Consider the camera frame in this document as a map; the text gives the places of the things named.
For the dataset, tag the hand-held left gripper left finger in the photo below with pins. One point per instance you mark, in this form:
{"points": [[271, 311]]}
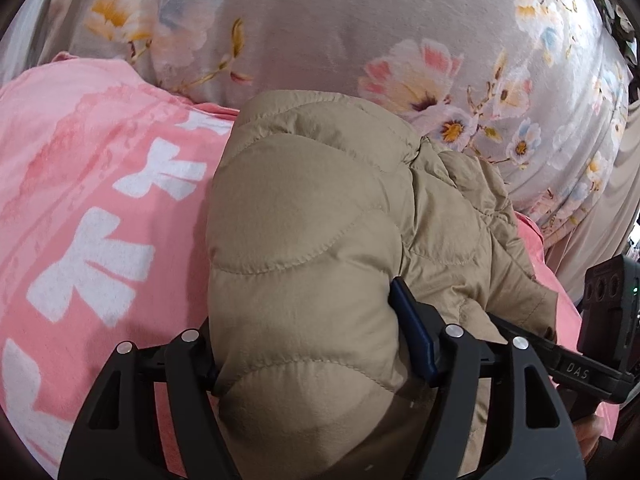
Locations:
{"points": [[195, 360]]}

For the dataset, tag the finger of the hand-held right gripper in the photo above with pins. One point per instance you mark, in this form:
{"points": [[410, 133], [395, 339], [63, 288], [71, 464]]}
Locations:
{"points": [[575, 370]]}

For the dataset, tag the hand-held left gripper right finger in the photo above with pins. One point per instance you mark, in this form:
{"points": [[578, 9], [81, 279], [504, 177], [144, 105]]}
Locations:
{"points": [[412, 330]]}

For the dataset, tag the tan quilted jacket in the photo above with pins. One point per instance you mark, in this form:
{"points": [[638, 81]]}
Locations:
{"points": [[300, 220]]}

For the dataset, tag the person's right hand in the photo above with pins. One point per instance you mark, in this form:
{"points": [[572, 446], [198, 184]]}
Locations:
{"points": [[590, 437]]}

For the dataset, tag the pink blanket with white bows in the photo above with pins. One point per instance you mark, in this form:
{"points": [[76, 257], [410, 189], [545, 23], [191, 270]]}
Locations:
{"points": [[75, 160]]}

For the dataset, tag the dark floral cloth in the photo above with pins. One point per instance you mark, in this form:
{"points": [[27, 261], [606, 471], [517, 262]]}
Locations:
{"points": [[612, 10]]}

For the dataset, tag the grey floral bedsheet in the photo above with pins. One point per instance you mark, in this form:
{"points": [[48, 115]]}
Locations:
{"points": [[325, 35]]}

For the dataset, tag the grey plain cloth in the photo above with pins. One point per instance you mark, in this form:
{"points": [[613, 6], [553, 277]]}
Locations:
{"points": [[45, 10]]}

